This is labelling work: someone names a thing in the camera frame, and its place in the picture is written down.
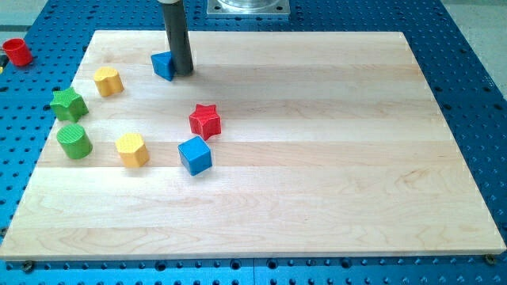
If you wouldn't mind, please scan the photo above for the red star block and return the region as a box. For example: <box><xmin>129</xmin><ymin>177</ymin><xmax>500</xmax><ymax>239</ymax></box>
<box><xmin>189</xmin><ymin>104</ymin><xmax>221</xmax><ymax>141</ymax></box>

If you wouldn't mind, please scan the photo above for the blue cube block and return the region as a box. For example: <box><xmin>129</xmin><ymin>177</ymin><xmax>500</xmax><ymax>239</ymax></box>
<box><xmin>177</xmin><ymin>136</ymin><xmax>212</xmax><ymax>176</ymax></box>

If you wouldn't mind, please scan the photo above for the yellow hexagon block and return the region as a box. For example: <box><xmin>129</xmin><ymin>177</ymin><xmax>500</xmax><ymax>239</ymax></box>
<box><xmin>115</xmin><ymin>133</ymin><xmax>150</xmax><ymax>168</ymax></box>

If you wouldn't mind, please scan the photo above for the green star block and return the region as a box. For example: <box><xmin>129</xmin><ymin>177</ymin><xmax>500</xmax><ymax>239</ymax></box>
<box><xmin>50</xmin><ymin>87</ymin><xmax>89</xmax><ymax>123</ymax></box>

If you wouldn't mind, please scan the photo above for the light wooden board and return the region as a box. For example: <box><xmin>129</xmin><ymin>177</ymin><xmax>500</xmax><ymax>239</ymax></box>
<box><xmin>1</xmin><ymin>30</ymin><xmax>505</xmax><ymax>260</ymax></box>

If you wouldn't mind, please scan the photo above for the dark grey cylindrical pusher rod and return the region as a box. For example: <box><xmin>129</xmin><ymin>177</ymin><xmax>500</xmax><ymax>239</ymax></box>
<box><xmin>158</xmin><ymin>0</ymin><xmax>193</xmax><ymax>76</ymax></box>

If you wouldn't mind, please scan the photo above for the blue triangular block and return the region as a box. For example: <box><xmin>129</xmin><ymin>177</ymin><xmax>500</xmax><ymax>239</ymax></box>
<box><xmin>151</xmin><ymin>51</ymin><xmax>175</xmax><ymax>82</ymax></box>

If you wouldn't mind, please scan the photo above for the yellow heart block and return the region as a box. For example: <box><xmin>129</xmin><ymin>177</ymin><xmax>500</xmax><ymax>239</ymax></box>
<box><xmin>93</xmin><ymin>66</ymin><xmax>124</xmax><ymax>97</ymax></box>

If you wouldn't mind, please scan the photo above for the green cylinder block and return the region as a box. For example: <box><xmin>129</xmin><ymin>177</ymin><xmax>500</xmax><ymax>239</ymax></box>
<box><xmin>56</xmin><ymin>123</ymin><xmax>93</xmax><ymax>159</ymax></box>

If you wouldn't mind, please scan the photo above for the red cylinder block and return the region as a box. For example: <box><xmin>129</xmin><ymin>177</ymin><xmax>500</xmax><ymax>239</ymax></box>
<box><xmin>2</xmin><ymin>38</ymin><xmax>33</xmax><ymax>67</ymax></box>

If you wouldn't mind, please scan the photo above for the left board stop screw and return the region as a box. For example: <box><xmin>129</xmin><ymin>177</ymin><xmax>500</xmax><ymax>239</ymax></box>
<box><xmin>20</xmin><ymin>260</ymin><xmax>36</xmax><ymax>274</ymax></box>

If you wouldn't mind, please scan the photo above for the board stop screw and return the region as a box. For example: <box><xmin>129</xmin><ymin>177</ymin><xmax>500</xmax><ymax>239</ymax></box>
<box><xmin>20</xmin><ymin>260</ymin><xmax>36</xmax><ymax>274</ymax></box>
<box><xmin>483</xmin><ymin>254</ymin><xmax>497</xmax><ymax>266</ymax></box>

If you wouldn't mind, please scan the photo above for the right board stop screw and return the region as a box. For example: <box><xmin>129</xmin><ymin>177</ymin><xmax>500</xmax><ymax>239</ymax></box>
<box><xmin>483</xmin><ymin>254</ymin><xmax>497</xmax><ymax>266</ymax></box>

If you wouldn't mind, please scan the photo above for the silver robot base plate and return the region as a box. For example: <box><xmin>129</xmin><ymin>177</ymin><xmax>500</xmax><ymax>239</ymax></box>
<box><xmin>207</xmin><ymin>0</ymin><xmax>290</xmax><ymax>17</ymax></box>

